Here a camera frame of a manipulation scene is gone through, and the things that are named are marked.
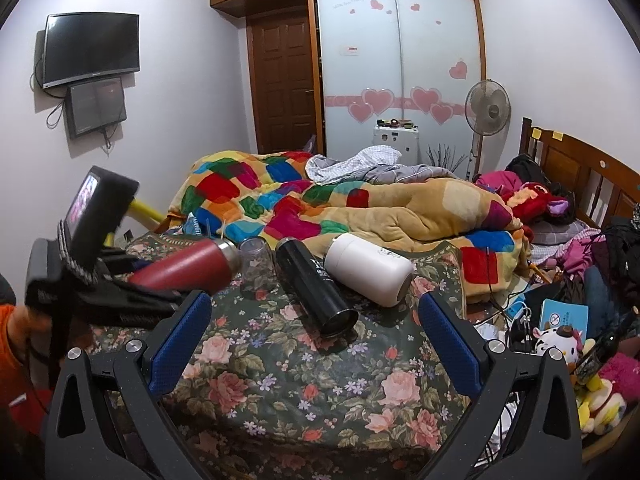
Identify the red thermos bottle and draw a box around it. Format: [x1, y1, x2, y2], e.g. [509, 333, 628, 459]
[128, 240, 241, 294]

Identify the clear plastic cup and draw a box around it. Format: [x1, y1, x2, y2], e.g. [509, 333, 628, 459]
[239, 237, 278, 296]

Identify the cow plush toy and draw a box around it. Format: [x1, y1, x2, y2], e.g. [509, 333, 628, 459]
[533, 325, 584, 364]

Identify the blue booklet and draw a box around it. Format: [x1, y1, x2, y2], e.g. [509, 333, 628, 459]
[538, 299, 589, 342]

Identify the floral bed sheet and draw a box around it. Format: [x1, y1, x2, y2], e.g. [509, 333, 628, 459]
[84, 231, 482, 480]

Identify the colourful patchwork blanket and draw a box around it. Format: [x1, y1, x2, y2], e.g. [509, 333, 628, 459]
[168, 151, 529, 301]

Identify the white thermos bottle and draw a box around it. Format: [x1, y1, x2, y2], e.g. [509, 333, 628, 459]
[324, 233, 413, 308]

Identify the black thermos bottle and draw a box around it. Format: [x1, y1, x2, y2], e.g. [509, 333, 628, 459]
[274, 237, 358, 339]

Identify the red plush toy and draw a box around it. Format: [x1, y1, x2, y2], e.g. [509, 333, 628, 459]
[506, 182, 570, 224]

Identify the wooden headboard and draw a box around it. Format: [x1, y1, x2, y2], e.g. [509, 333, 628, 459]
[520, 117, 639, 229]

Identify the grey white crumpled sheet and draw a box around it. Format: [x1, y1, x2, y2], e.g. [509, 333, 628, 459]
[305, 145, 456, 185]

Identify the white small cabinet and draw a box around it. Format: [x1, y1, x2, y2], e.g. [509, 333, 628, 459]
[372, 126, 420, 166]

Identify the white standing fan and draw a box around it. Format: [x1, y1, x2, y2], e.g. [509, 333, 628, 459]
[464, 79, 511, 181]

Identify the brown wooden door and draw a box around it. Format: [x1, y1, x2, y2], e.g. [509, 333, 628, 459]
[247, 8, 316, 154]

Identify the sliding wardrobe with hearts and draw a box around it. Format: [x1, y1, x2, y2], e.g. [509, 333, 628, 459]
[316, 0, 483, 177]

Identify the yellow pipe rail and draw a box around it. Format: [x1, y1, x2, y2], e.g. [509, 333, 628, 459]
[104, 200, 166, 247]

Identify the small wall-mounted monitor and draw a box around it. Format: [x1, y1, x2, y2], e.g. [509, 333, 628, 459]
[64, 77, 127, 140]

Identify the wall-mounted black television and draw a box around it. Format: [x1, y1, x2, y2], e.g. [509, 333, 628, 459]
[40, 12, 140, 89]

